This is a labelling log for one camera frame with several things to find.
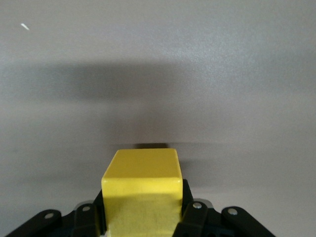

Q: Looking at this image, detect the yellow wooden block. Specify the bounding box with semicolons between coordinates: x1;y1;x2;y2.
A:
101;148;184;237

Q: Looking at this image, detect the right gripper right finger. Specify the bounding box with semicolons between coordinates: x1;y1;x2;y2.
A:
172;179;275;237

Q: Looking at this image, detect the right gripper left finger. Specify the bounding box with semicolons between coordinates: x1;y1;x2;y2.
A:
0;189;107;237

